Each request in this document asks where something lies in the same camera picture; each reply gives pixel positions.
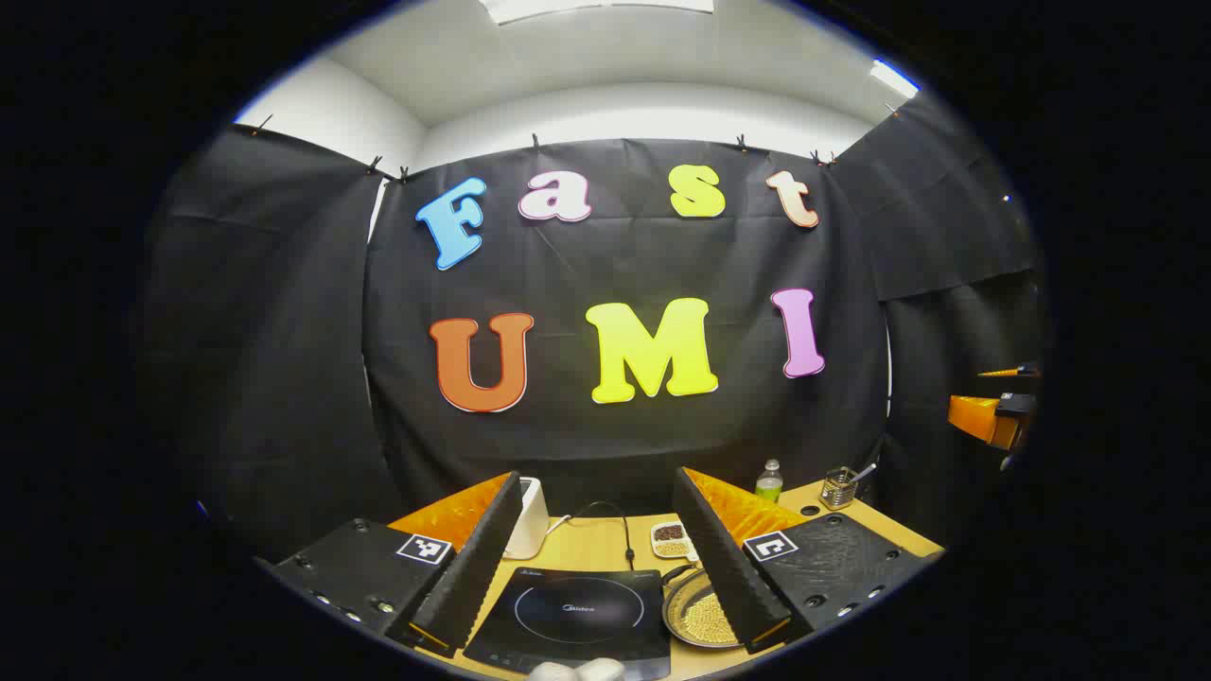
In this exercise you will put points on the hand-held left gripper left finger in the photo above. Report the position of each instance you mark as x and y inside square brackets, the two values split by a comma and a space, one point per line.
[478, 567]

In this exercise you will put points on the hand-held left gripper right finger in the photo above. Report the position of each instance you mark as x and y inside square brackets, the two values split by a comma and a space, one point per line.
[724, 567]

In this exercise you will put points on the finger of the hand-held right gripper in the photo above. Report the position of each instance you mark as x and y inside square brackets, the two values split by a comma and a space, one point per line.
[1010, 373]
[979, 421]

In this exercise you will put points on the stainless steel pot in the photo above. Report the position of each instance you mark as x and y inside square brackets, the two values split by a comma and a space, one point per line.
[695, 615]

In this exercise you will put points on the black induction cooktop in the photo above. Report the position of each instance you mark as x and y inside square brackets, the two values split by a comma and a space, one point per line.
[577, 615]

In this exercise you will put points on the small soybean pile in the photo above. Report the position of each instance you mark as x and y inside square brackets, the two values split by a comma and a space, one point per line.
[673, 549]

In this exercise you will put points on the large soybean pile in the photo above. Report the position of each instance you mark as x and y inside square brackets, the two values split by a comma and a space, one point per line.
[705, 619]

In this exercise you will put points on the dark red bean pile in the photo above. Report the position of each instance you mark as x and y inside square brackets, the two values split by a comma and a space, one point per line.
[668, 532]

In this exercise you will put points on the white toaster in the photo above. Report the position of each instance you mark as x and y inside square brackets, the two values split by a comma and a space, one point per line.
[530, 520]

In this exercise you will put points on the white divided dish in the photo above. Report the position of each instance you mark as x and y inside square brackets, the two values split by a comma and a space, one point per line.
[658, 544]

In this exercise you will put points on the green tea bottle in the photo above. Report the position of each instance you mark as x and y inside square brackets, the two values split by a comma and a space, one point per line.
[769, 487]

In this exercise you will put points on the metal spoon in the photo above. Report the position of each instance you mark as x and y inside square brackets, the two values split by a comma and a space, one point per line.
[863, 471]

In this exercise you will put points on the ceiling light panel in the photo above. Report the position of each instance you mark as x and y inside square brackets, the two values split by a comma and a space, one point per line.
[596, 8]
[894, 78]

